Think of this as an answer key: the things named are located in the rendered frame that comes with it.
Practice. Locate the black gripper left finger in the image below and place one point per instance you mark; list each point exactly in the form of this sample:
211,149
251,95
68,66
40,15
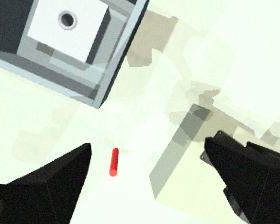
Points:
50,193

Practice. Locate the red peg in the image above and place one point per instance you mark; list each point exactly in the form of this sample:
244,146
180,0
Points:
114,162

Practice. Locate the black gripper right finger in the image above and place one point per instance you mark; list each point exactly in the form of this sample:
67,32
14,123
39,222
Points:
252,178

